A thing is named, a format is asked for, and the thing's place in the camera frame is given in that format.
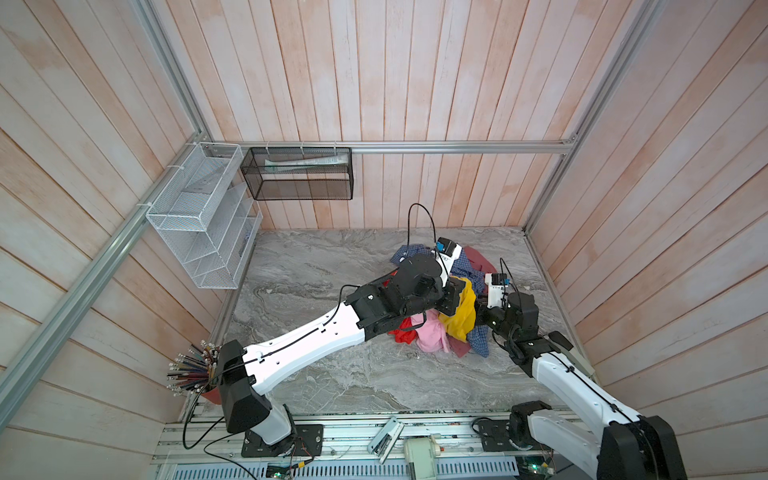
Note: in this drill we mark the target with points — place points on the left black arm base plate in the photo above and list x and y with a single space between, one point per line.
307 440

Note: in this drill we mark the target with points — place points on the horizontal aluminium rail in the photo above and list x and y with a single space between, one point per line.
412 147

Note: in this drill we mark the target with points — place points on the beige plastic box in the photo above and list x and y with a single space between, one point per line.
421 458

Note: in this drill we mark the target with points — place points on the pink shirt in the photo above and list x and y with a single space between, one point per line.
431 334

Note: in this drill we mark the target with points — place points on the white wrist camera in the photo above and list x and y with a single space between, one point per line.
447 253
496 284

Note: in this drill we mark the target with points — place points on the black wire mesh basket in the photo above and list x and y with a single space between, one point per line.
299 173

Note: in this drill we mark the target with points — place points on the maroon cloth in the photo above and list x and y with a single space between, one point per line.
478 262

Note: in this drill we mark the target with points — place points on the yellow t-shirt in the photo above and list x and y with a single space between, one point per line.
462 322

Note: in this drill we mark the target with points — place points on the white wire mesh shelf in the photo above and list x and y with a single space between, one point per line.
208 220

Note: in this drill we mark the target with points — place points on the right aluminium frame rail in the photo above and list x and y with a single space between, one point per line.
642 22

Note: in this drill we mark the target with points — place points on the left aluminium frame rail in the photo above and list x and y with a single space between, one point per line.
36 356

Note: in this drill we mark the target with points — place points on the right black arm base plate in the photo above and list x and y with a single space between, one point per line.
499 435

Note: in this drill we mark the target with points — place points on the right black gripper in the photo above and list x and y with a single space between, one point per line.
481 308

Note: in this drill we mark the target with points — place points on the blue checkered shirt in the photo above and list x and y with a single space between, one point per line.
478 337

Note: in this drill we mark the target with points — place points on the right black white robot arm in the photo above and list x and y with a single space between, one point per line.
613 440

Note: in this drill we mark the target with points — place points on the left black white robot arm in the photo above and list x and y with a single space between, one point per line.
244 375

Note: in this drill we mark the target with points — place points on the aluminium frame rail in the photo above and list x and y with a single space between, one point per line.
36 356
642 22

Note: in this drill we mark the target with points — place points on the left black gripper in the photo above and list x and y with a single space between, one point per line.
454 285

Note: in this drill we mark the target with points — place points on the red cloth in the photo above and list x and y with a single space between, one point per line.
405 334

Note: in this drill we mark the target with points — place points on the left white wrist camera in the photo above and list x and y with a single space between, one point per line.
447 253

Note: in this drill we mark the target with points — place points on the silver metal bracket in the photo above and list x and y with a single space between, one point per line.
384 441

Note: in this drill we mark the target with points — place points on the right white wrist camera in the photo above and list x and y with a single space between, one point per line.
496 284

